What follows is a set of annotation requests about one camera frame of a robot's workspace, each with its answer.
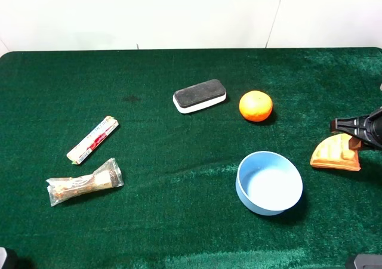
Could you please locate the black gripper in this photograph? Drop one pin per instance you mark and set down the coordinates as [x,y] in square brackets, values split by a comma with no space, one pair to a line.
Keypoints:
[365,130]

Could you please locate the orange waffle slice toy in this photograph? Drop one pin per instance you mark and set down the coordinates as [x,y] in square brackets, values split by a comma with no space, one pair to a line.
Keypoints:
[333,152]

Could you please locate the light blue bowl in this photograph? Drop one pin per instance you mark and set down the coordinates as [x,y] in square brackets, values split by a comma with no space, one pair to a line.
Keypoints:
[267,183]

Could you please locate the orange mandarin fruit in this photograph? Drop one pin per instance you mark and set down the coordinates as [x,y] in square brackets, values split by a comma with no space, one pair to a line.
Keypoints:
[255,106]

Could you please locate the black white board eraser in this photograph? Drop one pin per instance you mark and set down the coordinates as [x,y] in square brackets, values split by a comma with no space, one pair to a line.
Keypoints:
[200,96]

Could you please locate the green velvet table cloth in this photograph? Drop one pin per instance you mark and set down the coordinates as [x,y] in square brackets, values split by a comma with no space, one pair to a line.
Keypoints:
[178,206]

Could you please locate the red white candy stick pack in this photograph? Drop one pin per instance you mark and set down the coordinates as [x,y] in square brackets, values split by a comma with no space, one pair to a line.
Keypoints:
[91,141]

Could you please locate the clear wrapped snack package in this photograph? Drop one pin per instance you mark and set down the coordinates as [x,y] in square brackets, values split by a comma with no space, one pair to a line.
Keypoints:
[105,177]

